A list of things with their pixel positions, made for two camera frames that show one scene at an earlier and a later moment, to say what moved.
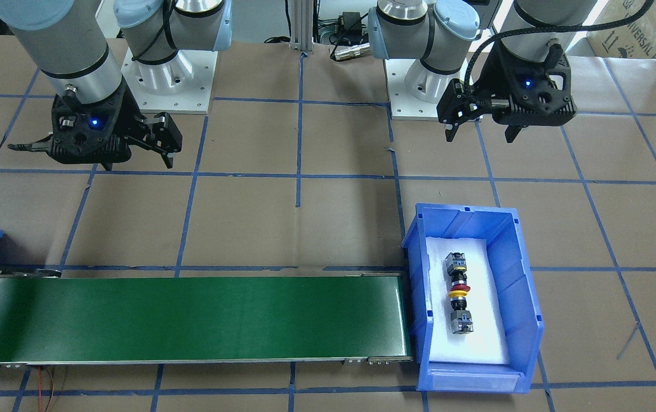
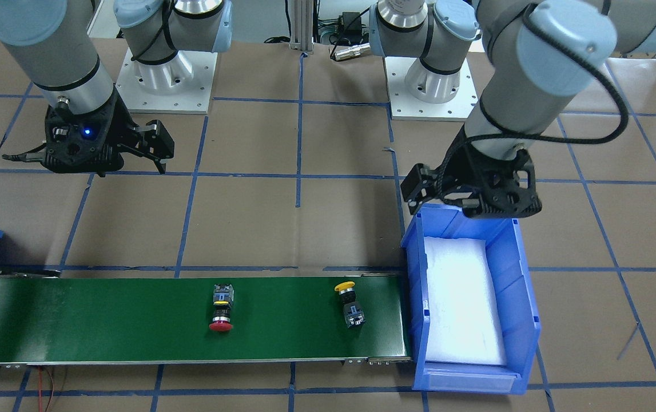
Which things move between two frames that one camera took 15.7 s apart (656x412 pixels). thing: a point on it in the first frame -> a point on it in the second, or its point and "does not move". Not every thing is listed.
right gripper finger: x=45 y=145 -> x=38 y=154
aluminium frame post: x=301 y=25 does not move
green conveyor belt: x=25 y=317 does not move
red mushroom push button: x=456 y=267 -> x=223 y=300
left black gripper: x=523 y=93 -> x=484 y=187
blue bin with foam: x=477 y=315 does not move
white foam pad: x=487 y=343 does not move
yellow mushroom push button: x=461 y=319 -> x=353 y=313
